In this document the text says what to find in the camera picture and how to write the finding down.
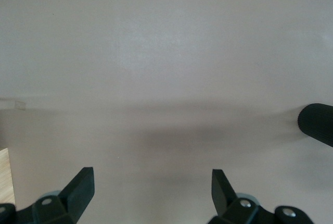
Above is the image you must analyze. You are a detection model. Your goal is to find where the black ribbed cylinder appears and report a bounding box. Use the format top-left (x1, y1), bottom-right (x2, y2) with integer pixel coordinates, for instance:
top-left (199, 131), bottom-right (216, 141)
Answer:
top-left (297, 103), bottom-right (333, 148)

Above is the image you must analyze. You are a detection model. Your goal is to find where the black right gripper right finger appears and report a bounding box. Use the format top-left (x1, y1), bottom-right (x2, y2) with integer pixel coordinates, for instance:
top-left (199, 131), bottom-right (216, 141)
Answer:
top-left (208, 169), bottom-right (313, 224)

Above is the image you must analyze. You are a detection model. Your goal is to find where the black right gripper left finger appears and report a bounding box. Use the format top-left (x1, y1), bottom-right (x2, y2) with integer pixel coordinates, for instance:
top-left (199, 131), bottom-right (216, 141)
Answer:
top-left (0, 167), bottom-right (95, 224)

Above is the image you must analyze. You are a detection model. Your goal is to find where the small clear tape piece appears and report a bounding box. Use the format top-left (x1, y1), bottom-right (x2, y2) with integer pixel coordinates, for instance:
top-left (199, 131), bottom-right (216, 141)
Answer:
top-left (0, 97), bottom-right (27, 111)

